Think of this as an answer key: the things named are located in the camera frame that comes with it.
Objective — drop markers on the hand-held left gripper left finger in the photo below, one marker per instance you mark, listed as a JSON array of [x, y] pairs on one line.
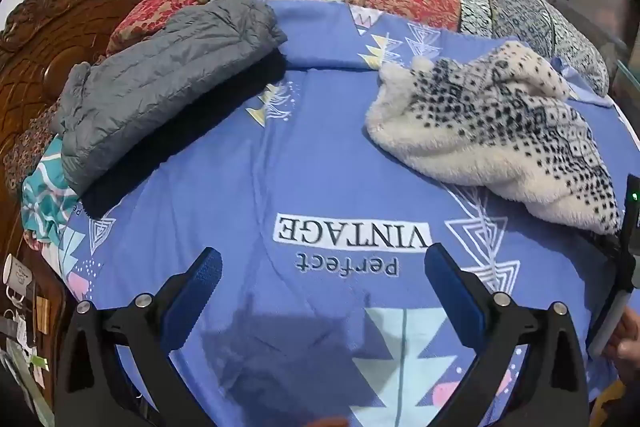
[[192, 302]]

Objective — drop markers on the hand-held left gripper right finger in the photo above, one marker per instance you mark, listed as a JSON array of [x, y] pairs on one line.
[[452, 292]]

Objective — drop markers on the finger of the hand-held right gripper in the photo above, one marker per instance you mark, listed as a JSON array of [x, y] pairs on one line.
[[605, 244]]

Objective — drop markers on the white fleece sweater black pattern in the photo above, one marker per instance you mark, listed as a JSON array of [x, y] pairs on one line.
[[475, 132]]

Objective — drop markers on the person's right hand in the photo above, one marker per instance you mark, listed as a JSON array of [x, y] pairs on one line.
[[625, 342]]

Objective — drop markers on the black folded garment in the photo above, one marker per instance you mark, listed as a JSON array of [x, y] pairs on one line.
[[150, 167]]

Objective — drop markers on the wooden nightstand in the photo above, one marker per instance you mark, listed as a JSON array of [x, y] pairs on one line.
[[50, 302]]

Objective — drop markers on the white mug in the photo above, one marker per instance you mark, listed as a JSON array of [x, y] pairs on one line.
[[16, 277]]

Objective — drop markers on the blue printed bed sheet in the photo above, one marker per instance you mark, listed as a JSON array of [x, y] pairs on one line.
[[325, 167]]

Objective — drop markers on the teal patterned cloth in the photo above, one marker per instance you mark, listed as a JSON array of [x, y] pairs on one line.
[[45, 197]]

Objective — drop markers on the grey puffer jacket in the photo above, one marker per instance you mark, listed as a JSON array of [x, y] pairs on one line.
[[165, 82]]

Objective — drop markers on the dark floral pillow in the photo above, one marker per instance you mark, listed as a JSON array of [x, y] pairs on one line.
[[30, 147]]

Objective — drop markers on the carved wooden headboard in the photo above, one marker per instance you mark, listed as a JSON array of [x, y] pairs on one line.
[[60, 37]]

